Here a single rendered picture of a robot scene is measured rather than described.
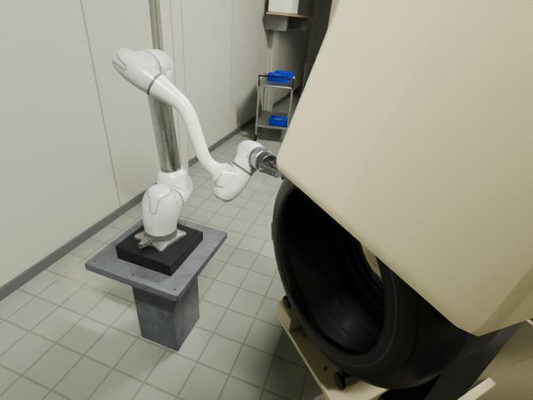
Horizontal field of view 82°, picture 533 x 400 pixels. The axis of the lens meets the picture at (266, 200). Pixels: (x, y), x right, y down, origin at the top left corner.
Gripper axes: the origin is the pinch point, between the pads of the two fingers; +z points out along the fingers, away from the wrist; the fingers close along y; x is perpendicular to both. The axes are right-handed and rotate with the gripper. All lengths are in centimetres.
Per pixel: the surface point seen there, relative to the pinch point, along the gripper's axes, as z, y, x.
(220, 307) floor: -71, -6, 116
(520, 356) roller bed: 68, 19, 23
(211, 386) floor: -24, -27, 122
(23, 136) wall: -150, -100, 8
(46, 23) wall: -165, -76, -55
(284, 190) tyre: 16.7, -12.8, -3.2
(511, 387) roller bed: 69, 19, 32
